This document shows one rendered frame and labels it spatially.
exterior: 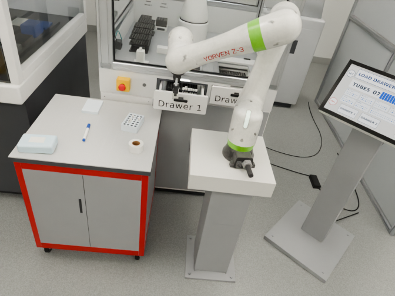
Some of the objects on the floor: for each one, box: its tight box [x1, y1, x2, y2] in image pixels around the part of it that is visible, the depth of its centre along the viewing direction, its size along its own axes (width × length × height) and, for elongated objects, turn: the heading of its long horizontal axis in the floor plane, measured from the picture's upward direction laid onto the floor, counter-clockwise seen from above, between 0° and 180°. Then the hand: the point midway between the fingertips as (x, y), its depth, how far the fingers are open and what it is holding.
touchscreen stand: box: [263, 128, 383, 284], centre depth 193 cm, size 50×45×102 cm
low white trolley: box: [8, 94, 162, 260], centre depth 188 cm, size 58×62×76 cm
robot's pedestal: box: [185, 190, 253, 283], centre depth 178 cm, size 30×30×76 cm
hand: (175, 94), depth 168 cm, fingers closed, pressing on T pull
